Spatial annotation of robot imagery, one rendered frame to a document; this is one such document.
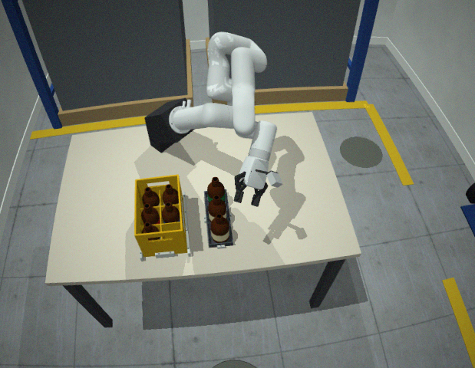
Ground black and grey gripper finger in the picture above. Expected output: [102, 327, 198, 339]
[234, 172, 247, 203]
[251, 183, 268, 207]

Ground yellow crate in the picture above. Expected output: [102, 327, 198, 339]
[134, 179, 187, 257]

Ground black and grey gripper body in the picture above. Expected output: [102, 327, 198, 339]
[239, 156, 269, 189]

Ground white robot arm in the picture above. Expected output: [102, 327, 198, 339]
[169, 32, 277, 161]

